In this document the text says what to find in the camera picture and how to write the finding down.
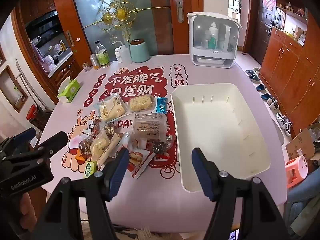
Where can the clear packet brown walnut cookie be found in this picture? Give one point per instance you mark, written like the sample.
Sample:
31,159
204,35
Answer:
85,146

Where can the white plastic bin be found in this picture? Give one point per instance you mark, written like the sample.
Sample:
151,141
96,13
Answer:
217,132

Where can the white squeeze bottle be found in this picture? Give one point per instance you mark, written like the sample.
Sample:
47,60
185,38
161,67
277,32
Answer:
122,53

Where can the small red candy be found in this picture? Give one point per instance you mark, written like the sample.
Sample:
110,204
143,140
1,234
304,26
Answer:
96,125

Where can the small blue snack packet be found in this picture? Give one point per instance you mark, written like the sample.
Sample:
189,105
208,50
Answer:
161,105

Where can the large clear packet brown cake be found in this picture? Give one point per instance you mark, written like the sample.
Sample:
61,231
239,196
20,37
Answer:
150,126

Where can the frosted glass sliding door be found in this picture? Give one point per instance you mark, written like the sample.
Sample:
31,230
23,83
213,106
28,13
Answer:
100,10

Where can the clear packet pale cookies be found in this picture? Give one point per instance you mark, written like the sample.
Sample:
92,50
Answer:
100,145

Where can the green tissue box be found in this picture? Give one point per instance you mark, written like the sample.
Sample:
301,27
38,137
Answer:
68,90

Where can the person's left hand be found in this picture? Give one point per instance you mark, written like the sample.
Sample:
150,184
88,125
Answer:
27,210

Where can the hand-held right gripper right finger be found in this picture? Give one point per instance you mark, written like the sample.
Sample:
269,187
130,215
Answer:
203,175

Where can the small orange snack packet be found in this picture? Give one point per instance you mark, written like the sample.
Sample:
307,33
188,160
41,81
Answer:
79,157

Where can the gold door ornament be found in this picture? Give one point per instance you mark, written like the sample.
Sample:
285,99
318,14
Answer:
121,12

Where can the white bottle sterilizer cabinet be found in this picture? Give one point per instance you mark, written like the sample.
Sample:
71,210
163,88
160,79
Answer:
213,42

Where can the clear bottle green label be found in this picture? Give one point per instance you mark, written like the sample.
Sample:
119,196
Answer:
102,55

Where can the blue chair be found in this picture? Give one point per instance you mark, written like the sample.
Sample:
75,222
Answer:
302,200

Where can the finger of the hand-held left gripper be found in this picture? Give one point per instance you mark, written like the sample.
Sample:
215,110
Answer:
25,136
53,142

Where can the small white pill bottle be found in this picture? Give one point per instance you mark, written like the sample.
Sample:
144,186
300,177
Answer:
118,55

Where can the cardboard box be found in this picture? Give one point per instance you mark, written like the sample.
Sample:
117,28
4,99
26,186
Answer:
300,145

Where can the white pink snack packet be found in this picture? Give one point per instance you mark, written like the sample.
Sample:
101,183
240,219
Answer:
77,138

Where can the small gold candy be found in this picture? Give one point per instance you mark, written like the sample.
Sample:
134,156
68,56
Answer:
110,128

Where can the dark nut snack packet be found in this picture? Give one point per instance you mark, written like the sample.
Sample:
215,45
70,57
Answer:
160,146

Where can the small green snack packet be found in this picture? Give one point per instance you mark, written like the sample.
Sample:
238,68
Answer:
90,168

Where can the wooden kitchen cabinet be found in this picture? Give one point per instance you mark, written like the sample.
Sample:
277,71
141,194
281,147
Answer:
62,72

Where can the clear packet yellow rice cake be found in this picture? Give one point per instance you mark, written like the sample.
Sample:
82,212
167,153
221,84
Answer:
141,103

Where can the small glass jar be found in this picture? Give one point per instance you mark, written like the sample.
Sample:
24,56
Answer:
86,67

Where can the pink plastic stool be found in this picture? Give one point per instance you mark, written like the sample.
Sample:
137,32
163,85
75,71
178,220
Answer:
297,167

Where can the small metal can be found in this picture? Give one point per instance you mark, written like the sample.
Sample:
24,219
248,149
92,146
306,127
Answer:
94,61

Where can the clear packet yellow sandwich cake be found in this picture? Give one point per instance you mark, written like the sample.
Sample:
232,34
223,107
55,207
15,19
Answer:
111,108

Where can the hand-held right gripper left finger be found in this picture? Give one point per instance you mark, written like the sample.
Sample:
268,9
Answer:
120,172

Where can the row of shoes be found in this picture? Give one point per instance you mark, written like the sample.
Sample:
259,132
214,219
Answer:
273,102

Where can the red white pictured snack packet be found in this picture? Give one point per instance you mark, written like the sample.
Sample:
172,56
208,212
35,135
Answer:
138,161

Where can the wooden shoe cabinet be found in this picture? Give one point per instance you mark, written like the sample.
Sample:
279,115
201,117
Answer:
292,62

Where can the red bucket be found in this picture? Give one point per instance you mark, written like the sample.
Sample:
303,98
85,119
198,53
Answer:
32,112

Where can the dark entry door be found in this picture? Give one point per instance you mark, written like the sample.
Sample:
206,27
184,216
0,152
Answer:
262,30

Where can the mint green canister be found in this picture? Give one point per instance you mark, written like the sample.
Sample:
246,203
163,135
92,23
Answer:
139,51

